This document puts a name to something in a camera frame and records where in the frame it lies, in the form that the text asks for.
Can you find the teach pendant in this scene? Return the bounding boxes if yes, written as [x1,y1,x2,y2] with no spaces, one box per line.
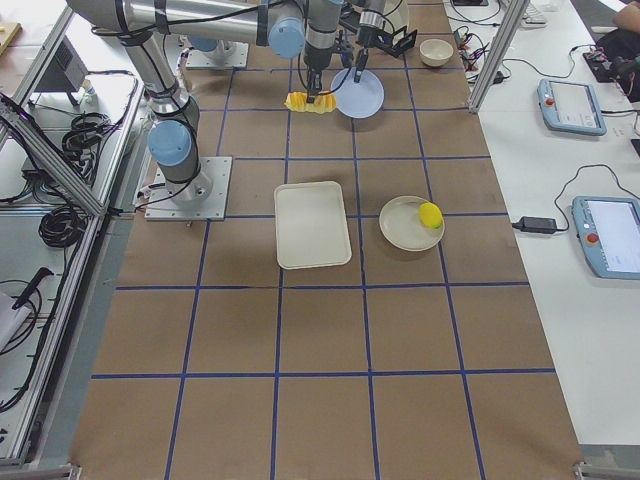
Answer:
[571,196,639,280]
[537,78,607,136]

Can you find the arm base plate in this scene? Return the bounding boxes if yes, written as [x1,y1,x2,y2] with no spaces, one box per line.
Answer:
[144,156,232,221]

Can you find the near teach pendant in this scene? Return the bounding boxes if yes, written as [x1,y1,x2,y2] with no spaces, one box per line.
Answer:
[571,196,639,280]

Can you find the white rectangular tray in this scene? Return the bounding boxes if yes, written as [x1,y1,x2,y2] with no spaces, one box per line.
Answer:
[274,181,352,270]

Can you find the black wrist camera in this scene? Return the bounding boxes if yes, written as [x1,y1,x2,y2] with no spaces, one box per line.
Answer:
[333,30,354,69]

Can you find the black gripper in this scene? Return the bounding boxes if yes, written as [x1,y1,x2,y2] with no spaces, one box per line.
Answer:
[304,37,334,104]
[354,25,382,83]

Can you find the aluminium frame post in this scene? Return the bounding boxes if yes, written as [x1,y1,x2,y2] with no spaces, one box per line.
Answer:
[468,0,529,114]

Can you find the usb hub with cables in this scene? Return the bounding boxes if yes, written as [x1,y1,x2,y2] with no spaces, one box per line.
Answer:
[453,26,489,72]

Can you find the black plate rack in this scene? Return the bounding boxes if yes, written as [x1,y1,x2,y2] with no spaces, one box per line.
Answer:
[339,9,419,57]

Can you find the cream bowl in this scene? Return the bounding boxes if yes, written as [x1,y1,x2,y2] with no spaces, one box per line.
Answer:
[419,38,454,68]

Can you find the yellow lemon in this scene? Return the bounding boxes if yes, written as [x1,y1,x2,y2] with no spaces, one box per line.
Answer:
[418,202,444,229]

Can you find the black power adapter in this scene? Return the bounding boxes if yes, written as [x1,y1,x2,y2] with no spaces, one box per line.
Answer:
[512,216,558,234]

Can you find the cream plate with lemon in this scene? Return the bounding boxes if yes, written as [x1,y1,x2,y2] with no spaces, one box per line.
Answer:
[379,196,445,252]

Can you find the cream plate in rack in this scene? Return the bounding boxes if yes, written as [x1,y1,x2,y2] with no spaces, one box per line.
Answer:
[383,0,409,42]

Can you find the far teach pendant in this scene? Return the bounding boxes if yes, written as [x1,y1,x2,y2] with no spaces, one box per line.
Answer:
[537,78,607,136]

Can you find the blue plate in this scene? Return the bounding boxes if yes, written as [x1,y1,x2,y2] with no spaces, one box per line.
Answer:
[331,69,384,119]

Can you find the striped bread roll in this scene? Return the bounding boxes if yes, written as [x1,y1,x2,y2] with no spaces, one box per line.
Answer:
[284,92,337,114]

